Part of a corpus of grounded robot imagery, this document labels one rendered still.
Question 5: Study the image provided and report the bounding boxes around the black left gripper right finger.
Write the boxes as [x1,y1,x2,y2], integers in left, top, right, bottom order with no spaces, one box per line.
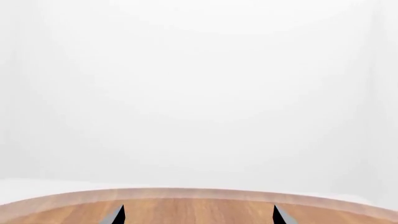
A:
[272,204,299,224]

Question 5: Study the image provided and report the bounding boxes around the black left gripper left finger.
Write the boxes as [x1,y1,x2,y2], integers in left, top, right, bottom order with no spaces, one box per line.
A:
[99,204,126,224]

